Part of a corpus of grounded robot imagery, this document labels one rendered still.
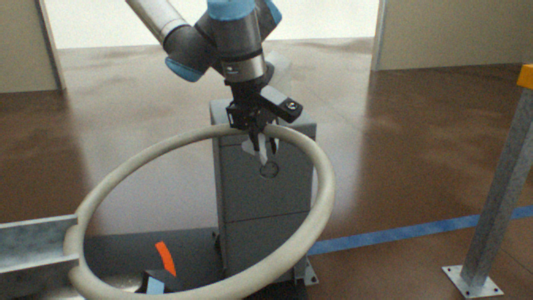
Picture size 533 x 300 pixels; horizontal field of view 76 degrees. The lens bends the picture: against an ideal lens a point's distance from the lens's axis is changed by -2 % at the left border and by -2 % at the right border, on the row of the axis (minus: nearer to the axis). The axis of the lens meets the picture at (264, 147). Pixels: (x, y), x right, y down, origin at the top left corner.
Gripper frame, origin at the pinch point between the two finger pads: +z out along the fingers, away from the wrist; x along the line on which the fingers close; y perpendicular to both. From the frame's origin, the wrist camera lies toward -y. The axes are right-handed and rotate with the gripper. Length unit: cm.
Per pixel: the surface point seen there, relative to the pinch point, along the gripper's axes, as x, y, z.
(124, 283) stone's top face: 37.9, 14.4, 10.0
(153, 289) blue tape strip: 35.1, 10.2, 12.8
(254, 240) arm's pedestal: -25, 38, 70
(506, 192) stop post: -85, -53, 63
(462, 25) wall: -619, 19, 138
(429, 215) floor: -126, -19, 125
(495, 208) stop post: -84, -50, 72
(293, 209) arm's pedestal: -39, 25, 59
